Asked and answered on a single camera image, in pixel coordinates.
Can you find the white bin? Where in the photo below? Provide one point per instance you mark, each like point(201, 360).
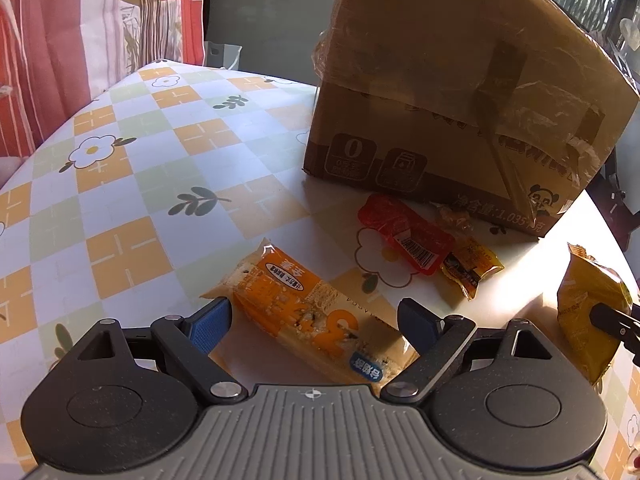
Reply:
point(225, 55)

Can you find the yellow snack bag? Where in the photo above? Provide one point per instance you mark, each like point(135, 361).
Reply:
point(585, 285)

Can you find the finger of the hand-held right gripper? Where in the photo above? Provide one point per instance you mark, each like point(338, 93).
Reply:
point(617, 327)

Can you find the small wrapped candy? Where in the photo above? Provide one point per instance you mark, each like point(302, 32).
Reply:
point(452, 217)

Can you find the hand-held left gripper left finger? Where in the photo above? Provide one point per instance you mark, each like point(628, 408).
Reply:
point(210, 327)

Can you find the taped cardboard box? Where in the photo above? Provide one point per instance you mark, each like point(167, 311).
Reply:
point(450, 85)

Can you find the printed cloth backdrop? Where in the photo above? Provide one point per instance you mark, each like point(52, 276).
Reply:
point(60, 35)

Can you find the floral checked tablecloth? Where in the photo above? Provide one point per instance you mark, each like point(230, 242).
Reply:
point(150, 160)

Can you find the red snack packet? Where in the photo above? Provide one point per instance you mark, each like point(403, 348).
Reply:
point(400, 225)

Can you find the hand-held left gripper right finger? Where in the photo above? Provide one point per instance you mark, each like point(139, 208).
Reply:
point(417, 322)

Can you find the small yellow snack packet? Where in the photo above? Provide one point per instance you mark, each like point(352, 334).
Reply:
point(470, 265)

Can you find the orange sandwich cracker packet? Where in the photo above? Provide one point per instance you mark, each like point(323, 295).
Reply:
point(300, 305)

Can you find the black exercise bike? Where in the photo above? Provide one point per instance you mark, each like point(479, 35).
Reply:
point(615, 200)

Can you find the white hanging object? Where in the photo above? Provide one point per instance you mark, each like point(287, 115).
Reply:
point(630, 30)

